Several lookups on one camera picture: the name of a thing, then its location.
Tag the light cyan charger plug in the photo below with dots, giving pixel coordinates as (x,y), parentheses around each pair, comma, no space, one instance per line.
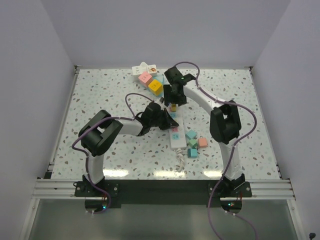
(191,134)

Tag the teal blue charger plug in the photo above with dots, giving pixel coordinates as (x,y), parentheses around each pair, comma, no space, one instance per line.
(192,153)

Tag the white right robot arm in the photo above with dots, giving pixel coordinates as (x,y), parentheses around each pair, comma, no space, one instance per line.
(224,125)

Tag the white cartoon sticker adapter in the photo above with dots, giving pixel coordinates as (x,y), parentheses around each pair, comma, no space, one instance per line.
(152,70)

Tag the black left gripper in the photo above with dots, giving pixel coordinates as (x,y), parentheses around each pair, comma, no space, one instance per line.
(168,123)

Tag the white power strip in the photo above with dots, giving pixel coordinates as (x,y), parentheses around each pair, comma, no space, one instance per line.
(177,134)

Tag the salmon pink charger plug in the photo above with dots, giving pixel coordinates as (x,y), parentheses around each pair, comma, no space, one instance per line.
(202,142)

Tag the yellow charger plug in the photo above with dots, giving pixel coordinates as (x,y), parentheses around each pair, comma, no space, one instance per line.
(173,107)

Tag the pink cube socket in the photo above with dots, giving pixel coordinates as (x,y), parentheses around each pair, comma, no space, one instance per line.
(145,79)

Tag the yellow cube socket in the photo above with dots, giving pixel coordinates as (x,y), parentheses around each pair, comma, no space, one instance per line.
(156,87)

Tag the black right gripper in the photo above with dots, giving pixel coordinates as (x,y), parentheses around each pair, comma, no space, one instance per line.
(181,101)

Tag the aluminium frame rail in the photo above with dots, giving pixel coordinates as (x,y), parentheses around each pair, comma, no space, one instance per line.
(256,189)

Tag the light blue triangular item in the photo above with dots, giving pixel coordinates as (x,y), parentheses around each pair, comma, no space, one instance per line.
(161,79)

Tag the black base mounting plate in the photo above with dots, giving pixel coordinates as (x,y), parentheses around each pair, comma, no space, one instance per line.
(109,202)

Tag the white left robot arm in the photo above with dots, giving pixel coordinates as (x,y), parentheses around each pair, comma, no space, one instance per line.
(97,136)

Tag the white socket adapter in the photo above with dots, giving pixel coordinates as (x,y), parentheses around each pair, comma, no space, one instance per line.
(139,69)

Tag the green charger plug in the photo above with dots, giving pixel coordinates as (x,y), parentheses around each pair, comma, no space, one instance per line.
(193,143)

